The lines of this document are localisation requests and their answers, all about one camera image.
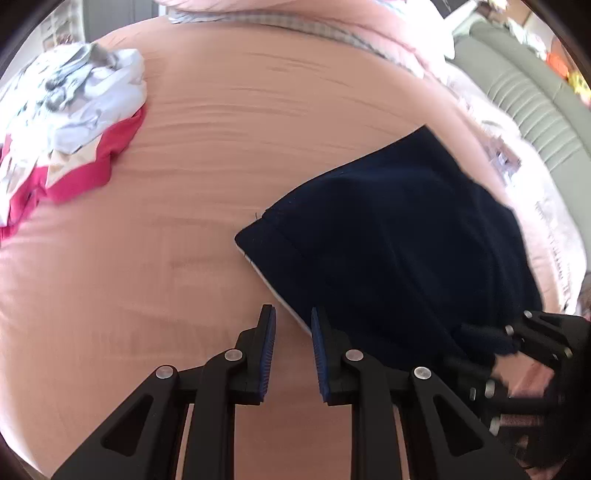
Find pale pink blanket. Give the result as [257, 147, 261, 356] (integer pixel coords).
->
[443, 60, 591, 319]

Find white printed garment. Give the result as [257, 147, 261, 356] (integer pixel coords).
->
[0, 42, 148, 222]

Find folded pink duvet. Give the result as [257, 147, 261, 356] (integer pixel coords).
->
[157, 0, 458, 79]

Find grey door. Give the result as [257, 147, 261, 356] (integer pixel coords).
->
[85, 0, 158, 38]

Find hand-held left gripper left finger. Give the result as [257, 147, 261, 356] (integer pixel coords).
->
[48, 304, 277, 480]

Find navy striped pants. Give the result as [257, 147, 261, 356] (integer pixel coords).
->
[235, 126, 546, 374]

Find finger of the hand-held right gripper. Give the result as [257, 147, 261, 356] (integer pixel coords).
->
[443, 357, 555, 435]
[459, 311, 578, 370]

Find red garment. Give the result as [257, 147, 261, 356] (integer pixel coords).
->
[0, 106, 147, 241]

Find orange plush toy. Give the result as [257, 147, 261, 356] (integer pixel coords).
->
[547, 39, 573, 75]

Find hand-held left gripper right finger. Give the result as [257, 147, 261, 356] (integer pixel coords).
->
[310, 306, 532, 480]

